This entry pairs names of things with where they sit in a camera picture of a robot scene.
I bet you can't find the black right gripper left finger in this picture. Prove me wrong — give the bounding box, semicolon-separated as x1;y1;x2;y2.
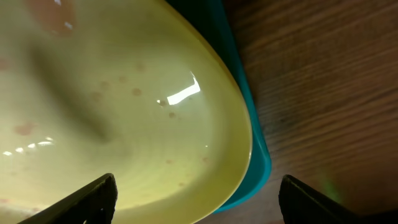
20;173;118;224

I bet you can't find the yellow round plate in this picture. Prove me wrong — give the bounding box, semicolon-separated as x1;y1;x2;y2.
1;0;252;223

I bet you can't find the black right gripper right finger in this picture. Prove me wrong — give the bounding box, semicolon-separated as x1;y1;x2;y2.
279;175;361;224

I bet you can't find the blue plastic tray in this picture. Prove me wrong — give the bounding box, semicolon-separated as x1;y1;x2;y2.
164;0;273;214

